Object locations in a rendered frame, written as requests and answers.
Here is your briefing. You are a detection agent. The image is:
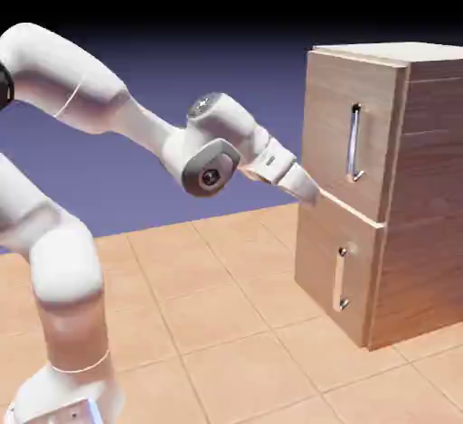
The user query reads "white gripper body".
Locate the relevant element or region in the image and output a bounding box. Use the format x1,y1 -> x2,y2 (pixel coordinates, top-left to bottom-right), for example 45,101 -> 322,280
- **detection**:
277,162 -> 321,203

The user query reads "large light wood cabinet door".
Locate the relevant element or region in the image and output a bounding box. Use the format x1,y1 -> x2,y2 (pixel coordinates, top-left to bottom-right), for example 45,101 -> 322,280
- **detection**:
301,50 -> 411,223

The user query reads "small light wood cabinet door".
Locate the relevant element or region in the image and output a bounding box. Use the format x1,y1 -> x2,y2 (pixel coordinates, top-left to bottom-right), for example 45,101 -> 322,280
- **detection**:
294,192 -> 385,352

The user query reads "light wood cabinet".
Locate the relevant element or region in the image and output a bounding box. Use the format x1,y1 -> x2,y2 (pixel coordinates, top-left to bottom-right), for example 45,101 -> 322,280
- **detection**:
294,42 -> 463,352

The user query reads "long silver door handle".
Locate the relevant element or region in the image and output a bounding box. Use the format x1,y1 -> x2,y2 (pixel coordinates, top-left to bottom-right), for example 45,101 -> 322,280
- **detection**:
345,102 -> 365,184

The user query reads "short silver door handle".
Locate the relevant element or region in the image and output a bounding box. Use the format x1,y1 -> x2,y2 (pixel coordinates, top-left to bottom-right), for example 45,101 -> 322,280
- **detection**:
332,243 -> 354,312

